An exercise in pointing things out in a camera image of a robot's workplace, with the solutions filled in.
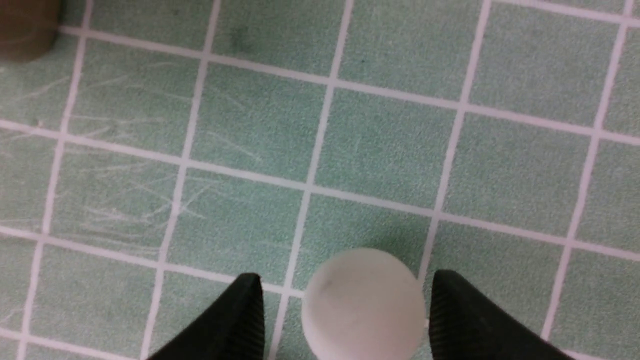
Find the plain white ball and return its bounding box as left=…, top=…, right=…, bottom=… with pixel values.
left=301, top=248, right=426, bottom=360

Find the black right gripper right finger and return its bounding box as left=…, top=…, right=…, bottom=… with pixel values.
left=429, top=269, right=571, bottom=360

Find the green checkered tablecloth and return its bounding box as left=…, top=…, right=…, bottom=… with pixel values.
left=1, top=0, right=640, bottom=360

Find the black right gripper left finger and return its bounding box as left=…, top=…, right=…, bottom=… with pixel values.
left=149, top=273, right=266, bottom=360

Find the olive plastic storage bin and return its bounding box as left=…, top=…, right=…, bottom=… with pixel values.
left=0, top=0, right=62, bottom=63

